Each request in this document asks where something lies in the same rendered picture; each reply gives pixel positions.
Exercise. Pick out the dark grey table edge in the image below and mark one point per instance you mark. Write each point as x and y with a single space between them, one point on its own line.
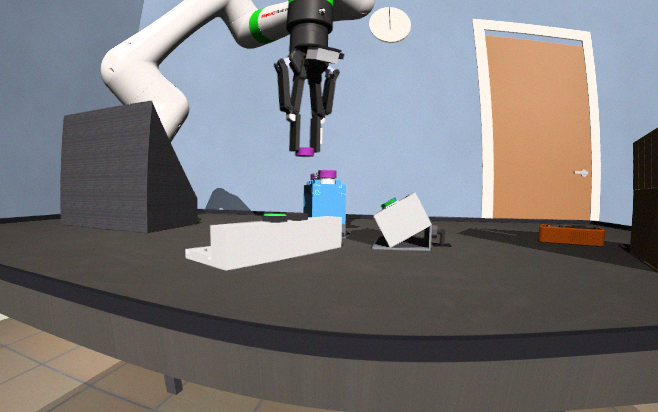
370 347

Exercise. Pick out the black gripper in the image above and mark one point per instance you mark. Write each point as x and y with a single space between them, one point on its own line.
302 35

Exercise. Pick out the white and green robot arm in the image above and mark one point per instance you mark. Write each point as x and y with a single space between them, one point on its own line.
131 69

